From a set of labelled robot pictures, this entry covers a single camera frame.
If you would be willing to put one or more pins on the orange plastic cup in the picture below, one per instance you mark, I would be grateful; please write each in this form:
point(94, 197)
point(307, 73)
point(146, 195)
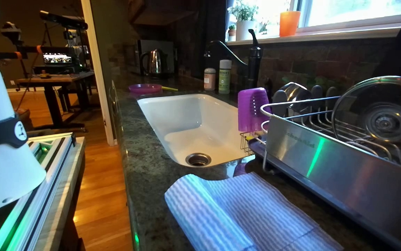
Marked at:
point(288, 23)

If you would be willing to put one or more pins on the purple utensil cup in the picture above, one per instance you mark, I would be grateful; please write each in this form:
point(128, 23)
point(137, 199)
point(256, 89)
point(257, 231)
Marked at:
point(249, 114)

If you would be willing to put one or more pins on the blue striped dish cloth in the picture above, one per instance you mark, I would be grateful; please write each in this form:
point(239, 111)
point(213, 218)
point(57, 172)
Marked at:
point(242, 214)

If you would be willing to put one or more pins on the steel dish rack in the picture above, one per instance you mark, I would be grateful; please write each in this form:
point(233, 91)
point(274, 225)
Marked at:
point(336, 163)

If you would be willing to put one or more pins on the white sink basin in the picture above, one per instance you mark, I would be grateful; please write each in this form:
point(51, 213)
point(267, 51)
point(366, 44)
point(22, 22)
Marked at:
point(194, 123)

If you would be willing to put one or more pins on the sink drain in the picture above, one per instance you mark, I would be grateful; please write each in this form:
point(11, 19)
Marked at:
point(197, 160)

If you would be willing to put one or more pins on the orange soap bottle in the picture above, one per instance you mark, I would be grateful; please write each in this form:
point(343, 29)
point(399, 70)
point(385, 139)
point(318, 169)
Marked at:
point(208, 79)

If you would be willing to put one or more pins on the green soap bottle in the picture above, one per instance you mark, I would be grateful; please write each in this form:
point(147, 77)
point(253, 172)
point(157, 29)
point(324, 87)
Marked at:
point(224, 76)

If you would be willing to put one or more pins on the purple plate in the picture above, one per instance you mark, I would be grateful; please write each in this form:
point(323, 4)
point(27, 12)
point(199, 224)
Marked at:
point(148, 89)

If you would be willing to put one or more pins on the dark bronze faucet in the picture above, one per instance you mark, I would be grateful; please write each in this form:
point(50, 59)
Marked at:
point(249, 69)

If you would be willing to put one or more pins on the steel kettle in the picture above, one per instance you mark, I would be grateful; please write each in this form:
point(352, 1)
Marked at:
point(154, 62)

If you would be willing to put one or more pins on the white potted plant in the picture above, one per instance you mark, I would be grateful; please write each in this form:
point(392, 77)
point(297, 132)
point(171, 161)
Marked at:
point(243, 15)

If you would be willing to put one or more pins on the wooden table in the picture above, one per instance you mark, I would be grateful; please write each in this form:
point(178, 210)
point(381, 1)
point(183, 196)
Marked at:
point(48, 83)

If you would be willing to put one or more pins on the window frame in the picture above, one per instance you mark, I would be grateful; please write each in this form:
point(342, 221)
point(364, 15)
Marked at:
point(321, 20)

